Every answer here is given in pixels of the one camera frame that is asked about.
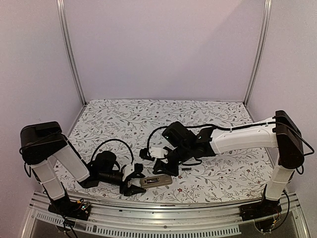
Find white grey remote control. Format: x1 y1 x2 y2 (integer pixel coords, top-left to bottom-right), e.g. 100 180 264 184
140 175 173 189

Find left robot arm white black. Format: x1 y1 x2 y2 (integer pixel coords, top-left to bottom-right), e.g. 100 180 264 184
19 121 146 215

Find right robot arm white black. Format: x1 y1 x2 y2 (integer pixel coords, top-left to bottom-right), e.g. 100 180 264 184
147 110 305 216

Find floral patterned table mat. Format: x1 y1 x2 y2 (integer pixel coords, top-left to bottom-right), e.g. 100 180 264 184
68 100 272 203

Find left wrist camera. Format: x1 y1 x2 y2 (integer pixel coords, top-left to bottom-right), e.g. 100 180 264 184
134 163 144 176

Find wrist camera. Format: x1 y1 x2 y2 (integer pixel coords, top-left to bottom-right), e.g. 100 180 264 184
139 148 155 161
134 163 144 176

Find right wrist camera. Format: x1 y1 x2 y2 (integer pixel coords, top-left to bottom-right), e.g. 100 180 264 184
139 148 155 161

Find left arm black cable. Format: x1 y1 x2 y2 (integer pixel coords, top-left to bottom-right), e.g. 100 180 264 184
90 139 136 169

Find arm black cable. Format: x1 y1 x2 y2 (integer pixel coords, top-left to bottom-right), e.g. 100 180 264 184
90 139 136 169
147 121 313 174

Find aluminium front rail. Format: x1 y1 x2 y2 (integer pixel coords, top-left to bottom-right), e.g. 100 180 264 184
20 192 312 238

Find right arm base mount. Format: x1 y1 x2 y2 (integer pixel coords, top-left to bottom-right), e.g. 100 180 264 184
239 196 282 221

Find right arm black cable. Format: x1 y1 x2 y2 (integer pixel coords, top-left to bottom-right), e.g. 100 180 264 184
147 121 313 174

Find right aluminium frame post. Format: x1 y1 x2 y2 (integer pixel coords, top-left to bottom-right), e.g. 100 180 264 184
243 0 272 108

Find aluminium frame post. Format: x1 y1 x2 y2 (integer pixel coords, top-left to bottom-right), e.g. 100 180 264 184
243 0 272 108
56 0 87 107

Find left aluminium frame post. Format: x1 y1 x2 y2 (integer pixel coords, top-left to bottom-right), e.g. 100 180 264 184
56 0 87 107

